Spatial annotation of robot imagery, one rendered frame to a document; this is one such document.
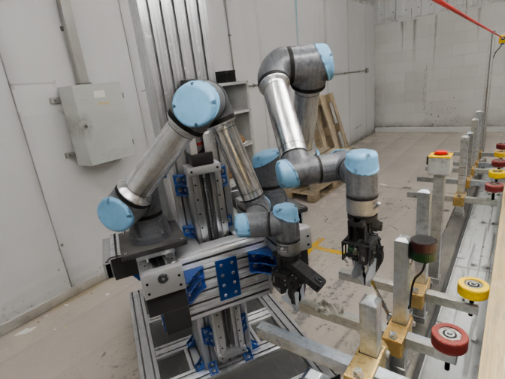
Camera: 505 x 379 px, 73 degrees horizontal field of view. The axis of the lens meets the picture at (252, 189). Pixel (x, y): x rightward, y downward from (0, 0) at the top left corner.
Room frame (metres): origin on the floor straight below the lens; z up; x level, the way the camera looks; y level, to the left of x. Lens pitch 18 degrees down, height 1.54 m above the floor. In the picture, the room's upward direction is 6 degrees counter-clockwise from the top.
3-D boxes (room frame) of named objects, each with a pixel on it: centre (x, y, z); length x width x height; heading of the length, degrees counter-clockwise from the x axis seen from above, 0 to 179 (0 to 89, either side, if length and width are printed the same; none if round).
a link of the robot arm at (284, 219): (0.95, -0.09, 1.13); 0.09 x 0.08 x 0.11; 81
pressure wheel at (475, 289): (0.86, -0.61, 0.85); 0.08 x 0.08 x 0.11
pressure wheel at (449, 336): (0.68, -0.44, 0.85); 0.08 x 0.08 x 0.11
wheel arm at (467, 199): (1.76, -1.08, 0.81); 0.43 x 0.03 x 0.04; 52
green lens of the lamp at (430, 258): (0.75, -0.40, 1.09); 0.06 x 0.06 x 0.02
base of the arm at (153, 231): (1.17, 0.39, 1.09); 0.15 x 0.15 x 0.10
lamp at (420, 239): (0.76, -0.40, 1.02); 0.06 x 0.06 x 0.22; 52
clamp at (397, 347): (0.76, -0.36, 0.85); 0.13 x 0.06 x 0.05; 142
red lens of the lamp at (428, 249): (0.75, -0.40, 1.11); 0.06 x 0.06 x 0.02
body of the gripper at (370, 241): (0.77, -0.26, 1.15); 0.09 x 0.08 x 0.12; 142
